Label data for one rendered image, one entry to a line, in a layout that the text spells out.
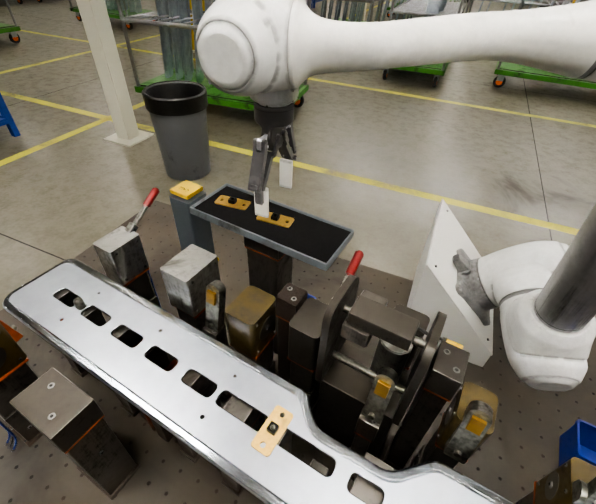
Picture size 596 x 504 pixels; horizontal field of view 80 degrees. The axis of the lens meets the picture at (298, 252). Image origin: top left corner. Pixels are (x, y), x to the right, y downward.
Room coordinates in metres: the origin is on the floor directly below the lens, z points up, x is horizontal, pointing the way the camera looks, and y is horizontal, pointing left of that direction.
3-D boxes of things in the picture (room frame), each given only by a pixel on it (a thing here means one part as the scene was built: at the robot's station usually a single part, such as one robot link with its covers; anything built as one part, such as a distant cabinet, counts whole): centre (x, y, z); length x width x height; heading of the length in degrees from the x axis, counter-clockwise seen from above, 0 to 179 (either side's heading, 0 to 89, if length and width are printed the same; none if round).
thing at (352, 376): (0.40, -0.16, 0.95); 0.18 x 0.13 x 0.49; 61
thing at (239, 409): (0.30, 0.10, 0.84); 0.12 x 0.05 x 0.29; 151
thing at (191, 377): (0.37, 0.21, 0.84); 0.12 x 0.05 x 0.29; 151
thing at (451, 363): (0.35, -0.27, 0.91); 0.07 x 0.05 x 0.42; 151
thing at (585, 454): (0.35, -0.74, 0.75); 0.11 x 0.10 x 0.09; 61
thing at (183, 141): (2.98, 1.06, 0.36); 0.50 x 0.50 x 0.73
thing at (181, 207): (0.80, 0.30, 0.92); 0.08 x 0.08 x 0.44; 61
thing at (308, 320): (0.47, -0.04, 0.89); 0.12 x 0.07 x 0.38; 151
